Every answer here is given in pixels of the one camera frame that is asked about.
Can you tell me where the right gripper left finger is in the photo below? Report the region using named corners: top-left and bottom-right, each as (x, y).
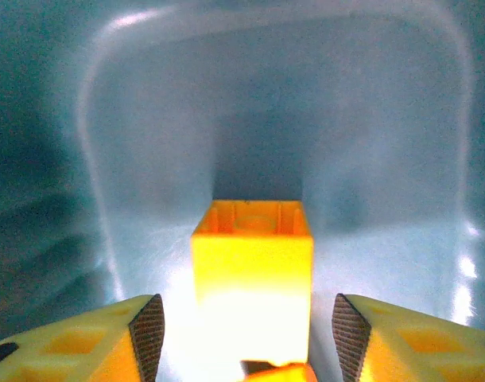
top-left (0, 293), bottom-right (166, 382)

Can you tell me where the teal plastic bin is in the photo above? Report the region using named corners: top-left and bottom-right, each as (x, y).
top-left (0, 0), bottom-right (485, 382)

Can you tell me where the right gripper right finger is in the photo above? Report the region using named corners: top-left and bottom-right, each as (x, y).
top-left (332, 292), bottom-right (485, 382)

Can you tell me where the small yellow lego brick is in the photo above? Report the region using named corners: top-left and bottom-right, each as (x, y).
top-left (189, 199), bottom-right (316, 365)

